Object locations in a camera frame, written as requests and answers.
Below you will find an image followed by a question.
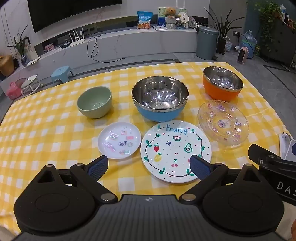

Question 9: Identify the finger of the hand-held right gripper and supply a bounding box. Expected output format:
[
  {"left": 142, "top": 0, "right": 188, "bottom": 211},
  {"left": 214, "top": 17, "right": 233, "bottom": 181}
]
[{"left": 248, "top": 144, "right": 282, "bottom": 166}]

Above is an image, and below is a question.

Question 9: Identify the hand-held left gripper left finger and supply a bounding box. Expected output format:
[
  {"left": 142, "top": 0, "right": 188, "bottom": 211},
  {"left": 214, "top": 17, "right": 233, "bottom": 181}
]
[{"left": 35, "top": 155, "right": 118, "bottom": 202}]

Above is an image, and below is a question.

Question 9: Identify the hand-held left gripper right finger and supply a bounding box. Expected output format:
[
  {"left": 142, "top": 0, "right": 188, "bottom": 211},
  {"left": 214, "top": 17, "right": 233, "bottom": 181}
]
[{"left": 179, "top": 154, "right": 262, "bottom": 202}]

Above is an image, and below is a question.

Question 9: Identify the small white sticker plate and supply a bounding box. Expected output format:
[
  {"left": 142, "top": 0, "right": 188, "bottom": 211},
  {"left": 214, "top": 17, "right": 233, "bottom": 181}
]
[{"left": 98, "top": 122, "right": 142, "bottom": 160}]

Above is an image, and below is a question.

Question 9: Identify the white fruit print plate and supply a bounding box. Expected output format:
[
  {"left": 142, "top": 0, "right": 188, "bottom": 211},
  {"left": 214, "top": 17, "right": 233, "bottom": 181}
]
[{"left": 140, "top": 120, "right": 212, "bottom": 184}]

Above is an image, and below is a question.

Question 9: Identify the clear glass plate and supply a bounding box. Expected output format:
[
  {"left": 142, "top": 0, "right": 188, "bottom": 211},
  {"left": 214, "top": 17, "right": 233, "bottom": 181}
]
[{"left": 197, "top": 100, "right": 249, "bottom": 147}]

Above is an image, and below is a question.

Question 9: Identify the green ceramic bowl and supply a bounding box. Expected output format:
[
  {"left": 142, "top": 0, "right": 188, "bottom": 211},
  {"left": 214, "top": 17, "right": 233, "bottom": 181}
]
[{"left": 77, "top": 86, "right": 113, "bottom": 119}]

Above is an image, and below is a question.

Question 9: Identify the blue steel bowl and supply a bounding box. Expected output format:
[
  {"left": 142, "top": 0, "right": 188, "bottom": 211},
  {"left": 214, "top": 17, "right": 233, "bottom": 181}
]
[{"left": 132, "top": 76, "right": 189, "bottom": 123}]

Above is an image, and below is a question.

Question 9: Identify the orange steel bowl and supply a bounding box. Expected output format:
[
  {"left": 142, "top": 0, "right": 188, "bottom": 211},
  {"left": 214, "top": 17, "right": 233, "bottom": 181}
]
[{"left": 203, "top": 66, "right": 244, "bottom": 102}]

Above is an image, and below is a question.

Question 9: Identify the white phone stand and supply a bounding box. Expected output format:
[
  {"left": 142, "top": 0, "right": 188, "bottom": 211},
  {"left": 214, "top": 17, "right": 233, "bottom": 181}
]
[{"left": 279, "top": 133, "right": 294, "bottom": 160}]

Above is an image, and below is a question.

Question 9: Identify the yellow checked tablecloth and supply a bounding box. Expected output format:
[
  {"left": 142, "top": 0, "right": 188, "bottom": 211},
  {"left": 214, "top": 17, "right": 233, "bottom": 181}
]
[{"left": 0, "top": 61, "right": 296, "bottom": 232}]

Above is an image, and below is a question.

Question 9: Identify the light blue plastic stool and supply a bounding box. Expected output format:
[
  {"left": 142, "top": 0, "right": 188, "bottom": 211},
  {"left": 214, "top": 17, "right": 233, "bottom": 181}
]
[{"left": 51, "top": 65, "right": 75, "bottom": 84}]

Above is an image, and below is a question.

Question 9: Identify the pink space heater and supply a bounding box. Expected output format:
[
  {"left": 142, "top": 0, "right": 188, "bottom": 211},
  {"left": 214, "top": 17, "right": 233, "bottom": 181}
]
[{"left": 237, "top": 46, "right": 250, "bottom": 64}]

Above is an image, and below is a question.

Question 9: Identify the white round side table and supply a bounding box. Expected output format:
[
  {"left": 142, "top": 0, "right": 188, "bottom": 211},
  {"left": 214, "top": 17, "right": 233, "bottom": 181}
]
[{"left": 15, "top": 74, "right": 42, "bottom": 97}]

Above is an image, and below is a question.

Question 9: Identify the blue water jug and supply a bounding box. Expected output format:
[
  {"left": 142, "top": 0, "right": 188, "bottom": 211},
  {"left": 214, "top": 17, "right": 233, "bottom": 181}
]
[{"left": 239, "top": 30, "right": 258, "bottom": 58}]

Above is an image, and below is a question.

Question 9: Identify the small white woven basket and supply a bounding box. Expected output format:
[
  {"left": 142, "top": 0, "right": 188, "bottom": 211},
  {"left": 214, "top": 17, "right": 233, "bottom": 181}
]
[{"left": 223, "top": 36, "right": 233, "bottom": 53}]

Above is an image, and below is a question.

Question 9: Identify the potted plant in black pot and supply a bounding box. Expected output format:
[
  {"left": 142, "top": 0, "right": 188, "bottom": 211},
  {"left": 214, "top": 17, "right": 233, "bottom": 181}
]
[{"left": 204, "top": 6, "right": 246, "bottom": 55}]

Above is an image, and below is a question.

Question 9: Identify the dark grey cabinet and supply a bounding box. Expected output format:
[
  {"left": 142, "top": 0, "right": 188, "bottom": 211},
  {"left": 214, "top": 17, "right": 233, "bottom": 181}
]
[{"left": 245, "top": 0, "right": 296, "bottom": 68}]

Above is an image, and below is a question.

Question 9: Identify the pink bag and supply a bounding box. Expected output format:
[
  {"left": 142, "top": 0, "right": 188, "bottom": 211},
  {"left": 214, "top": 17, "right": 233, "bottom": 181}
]
[{"left": 6, "top": 82, "right": 23, "bottom": 100}]

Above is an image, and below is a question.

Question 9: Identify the grey green trash can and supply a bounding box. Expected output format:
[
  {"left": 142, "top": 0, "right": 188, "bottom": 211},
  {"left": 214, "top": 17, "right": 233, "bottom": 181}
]
[{"left": 196, "top": 25, "right": 219, "bottom": 61}]

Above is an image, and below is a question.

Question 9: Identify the white marble tv console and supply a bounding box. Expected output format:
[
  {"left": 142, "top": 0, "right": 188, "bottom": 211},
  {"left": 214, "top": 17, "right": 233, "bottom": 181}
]
[{"left": 0, "top": 28, "right": 202, "bottom": 93}]

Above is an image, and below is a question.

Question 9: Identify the white router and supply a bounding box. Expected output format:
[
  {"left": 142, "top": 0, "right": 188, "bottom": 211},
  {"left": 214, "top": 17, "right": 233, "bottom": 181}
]
[{"left": 68, "top": 28, "right": 86, "bottom": 48}]

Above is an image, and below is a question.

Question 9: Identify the white card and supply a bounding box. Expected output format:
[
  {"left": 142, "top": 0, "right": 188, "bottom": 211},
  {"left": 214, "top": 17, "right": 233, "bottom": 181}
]
[{"left": 26, "top": 43, "right": 39, "bottom": 61}]

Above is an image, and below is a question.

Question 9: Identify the green ivy plant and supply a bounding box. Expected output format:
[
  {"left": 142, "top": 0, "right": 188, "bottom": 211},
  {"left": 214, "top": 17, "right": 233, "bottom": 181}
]
[{"left": 247, "top": 0, "right": 285, "bottom": 52}]

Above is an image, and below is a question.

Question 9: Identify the plant in blue vase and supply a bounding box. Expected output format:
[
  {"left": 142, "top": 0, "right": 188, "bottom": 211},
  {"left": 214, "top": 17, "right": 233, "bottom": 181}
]
[{"left": 6, "top": 24, "right": 31, "bottom": 67}]

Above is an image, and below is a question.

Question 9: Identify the brown woven basket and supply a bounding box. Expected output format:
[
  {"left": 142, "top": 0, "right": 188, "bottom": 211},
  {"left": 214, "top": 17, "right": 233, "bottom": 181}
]
[{"left": 0, "top": 55, "right": 15, "bottom": 77}]

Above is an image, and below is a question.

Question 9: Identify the blue snack bag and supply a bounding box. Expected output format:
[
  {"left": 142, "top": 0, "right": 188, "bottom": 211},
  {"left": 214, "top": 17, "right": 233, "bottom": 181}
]
[{"left": 137, "top": 11, "right": 154, "bottom": 30}]

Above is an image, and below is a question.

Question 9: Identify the brown teddy bear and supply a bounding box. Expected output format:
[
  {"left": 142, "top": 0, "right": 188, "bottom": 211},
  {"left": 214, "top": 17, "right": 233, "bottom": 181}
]
[{"left": 165, "top": 7, "right": 180, "bottom": 29}]

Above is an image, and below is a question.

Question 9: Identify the black television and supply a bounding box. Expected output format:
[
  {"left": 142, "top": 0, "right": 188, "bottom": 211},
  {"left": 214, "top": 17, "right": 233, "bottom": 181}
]
[{"left": 27, "top": 0, "right": 123, "bottom": 33}]

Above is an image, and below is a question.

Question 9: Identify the black cable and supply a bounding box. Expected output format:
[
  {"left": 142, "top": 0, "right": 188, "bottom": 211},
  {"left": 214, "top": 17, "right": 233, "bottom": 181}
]
[{"left": 86, "top": 32, "right": 110, "bottom": 62}]

